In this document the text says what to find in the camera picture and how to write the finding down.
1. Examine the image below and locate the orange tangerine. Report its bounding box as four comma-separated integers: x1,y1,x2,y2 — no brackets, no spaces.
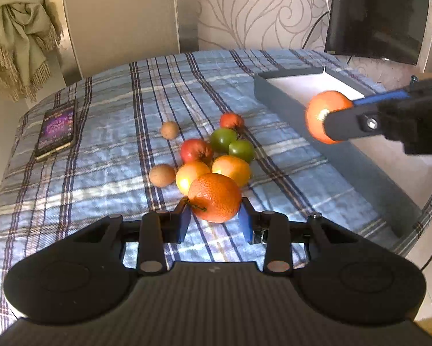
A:
305,91,353,144

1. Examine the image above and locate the brown kiwi fruit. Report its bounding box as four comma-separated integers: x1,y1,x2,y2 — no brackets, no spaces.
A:
160,121,180,140
149,164,176,187

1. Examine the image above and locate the large orange with stem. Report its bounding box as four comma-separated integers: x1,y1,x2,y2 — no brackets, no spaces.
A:
188,173,242,223

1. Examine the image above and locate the red apple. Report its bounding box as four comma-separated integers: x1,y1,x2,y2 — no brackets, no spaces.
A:
180,139,214,165

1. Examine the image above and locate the green lime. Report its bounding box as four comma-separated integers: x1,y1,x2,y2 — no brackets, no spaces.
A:
228,139,254,163
210,127,238,154

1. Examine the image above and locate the grey white tray box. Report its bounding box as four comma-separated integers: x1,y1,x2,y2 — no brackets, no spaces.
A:
254,66,432,237

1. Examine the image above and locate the blue plaid tablecloth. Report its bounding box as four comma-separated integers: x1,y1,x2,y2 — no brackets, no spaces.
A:
0,48,432,339

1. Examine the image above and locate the black smartphone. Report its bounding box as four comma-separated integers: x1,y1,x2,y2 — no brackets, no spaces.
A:
34,99,77,161

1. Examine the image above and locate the green tied curtain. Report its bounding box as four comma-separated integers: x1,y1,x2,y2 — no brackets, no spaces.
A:
0,0,60,101

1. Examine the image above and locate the black wall television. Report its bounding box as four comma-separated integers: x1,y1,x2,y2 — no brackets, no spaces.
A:
325,0,429,65

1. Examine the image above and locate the black television cable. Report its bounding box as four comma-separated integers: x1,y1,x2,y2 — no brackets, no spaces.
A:
301,10,330,50

